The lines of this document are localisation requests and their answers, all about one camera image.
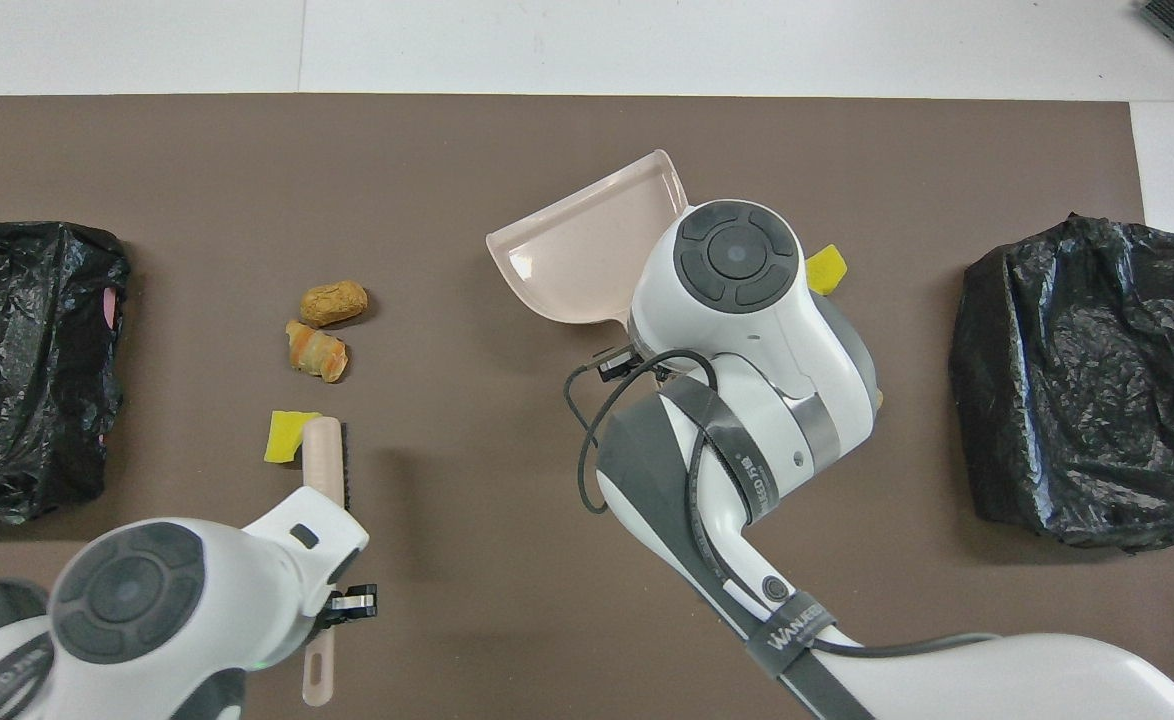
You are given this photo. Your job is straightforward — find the black bag-lined bin pink patch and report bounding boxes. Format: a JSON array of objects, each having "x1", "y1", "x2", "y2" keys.
[{"x1": 0, "y1": 222, "x2": 131, "y2": 524}]

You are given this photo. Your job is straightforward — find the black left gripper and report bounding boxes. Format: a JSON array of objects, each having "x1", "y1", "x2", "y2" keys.
[{"x1": 318, "y1": 584, "x2": 381, "y2": 634}]

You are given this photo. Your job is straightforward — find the black bag-lined trash bin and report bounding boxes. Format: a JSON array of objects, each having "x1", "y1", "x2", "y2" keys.
[{"x1": 950, "y1": 212, "x2": 1174, "y2": 552}]

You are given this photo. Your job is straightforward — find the beige plastic dustpan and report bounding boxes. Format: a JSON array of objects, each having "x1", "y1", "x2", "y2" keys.
[{"x1": 485, "y1": 149, "x2": 691, "y2": 327}]

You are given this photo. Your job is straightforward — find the brown table mat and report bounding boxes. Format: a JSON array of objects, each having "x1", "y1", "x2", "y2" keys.
[{"x1": 0, "y1": 93, "x2": 1174, "y2": 720}]

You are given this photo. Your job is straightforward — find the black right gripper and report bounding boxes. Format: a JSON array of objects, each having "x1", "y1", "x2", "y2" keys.
[{"x1": 597, "y1": 346, "x2": 671, "y2": 387}]

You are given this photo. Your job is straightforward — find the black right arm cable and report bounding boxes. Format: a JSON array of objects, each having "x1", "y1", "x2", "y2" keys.
[{"x1": 564, "y1": 347, "x2": 1000, "y2": 663}]

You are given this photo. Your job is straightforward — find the yellow sponge piece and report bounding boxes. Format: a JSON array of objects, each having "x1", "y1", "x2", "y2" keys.
[
  {"x1": 264, "y1": 410, "x2": 324, "y2": 465},
  {"x1": 805, "y1": 244, "x2": 848, "y2": 297}
]

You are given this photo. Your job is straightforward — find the brown toy bread roll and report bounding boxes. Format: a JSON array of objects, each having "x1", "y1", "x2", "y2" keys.
[{"x1": 299, "y1": 280, "x2": 369, "y2": 329}]

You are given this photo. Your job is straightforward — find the striped toy croissant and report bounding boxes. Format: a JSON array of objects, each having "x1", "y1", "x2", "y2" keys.
[{"x1": 285, "y1": 319, "x2": 350, "y2": 384}]

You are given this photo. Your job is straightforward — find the beige hand brush black bristles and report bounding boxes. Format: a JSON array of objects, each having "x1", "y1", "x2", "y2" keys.
[{"x1": 302, "y1": 416, "x2": 351, "y2": 707}]

